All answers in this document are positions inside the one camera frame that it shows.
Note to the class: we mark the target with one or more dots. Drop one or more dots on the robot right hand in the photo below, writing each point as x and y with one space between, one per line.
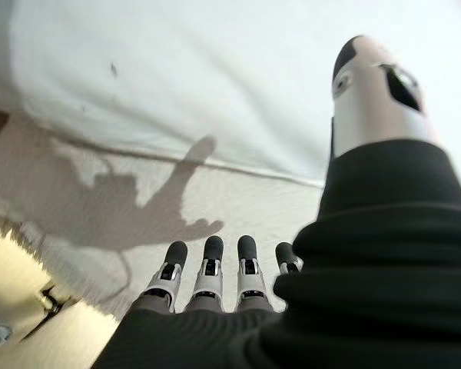
330 300

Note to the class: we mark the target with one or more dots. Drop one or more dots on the white duvet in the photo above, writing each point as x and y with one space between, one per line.
199 77

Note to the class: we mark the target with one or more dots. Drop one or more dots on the cream fringed throw blanket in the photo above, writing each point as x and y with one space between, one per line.
246 203

